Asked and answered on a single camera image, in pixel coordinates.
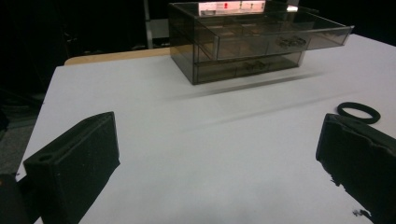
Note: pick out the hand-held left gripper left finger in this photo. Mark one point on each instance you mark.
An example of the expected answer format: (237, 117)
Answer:
(74, 165)

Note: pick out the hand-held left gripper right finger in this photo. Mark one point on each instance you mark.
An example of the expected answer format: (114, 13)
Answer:
(361, 155)

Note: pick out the smoky clear drawer organizer box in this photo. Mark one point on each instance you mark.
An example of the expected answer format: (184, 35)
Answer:
(186, 46)

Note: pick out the smoky clear closed drawer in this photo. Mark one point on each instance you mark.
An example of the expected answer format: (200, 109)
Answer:
(249, 67)

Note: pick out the metal stand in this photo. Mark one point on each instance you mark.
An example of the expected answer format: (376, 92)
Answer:
(150, 28)

